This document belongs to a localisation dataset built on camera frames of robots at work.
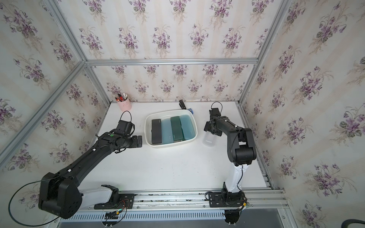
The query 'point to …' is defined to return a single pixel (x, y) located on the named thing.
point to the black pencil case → (156, 131)
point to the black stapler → (182, 105)
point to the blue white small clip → (191, 110)
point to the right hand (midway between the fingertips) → (213, 130)
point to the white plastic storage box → (162, 114)
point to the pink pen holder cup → (125, 105)
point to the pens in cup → (121, 97)
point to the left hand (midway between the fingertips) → (136, 142)
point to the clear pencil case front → (208, 139)
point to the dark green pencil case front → (177, 128)
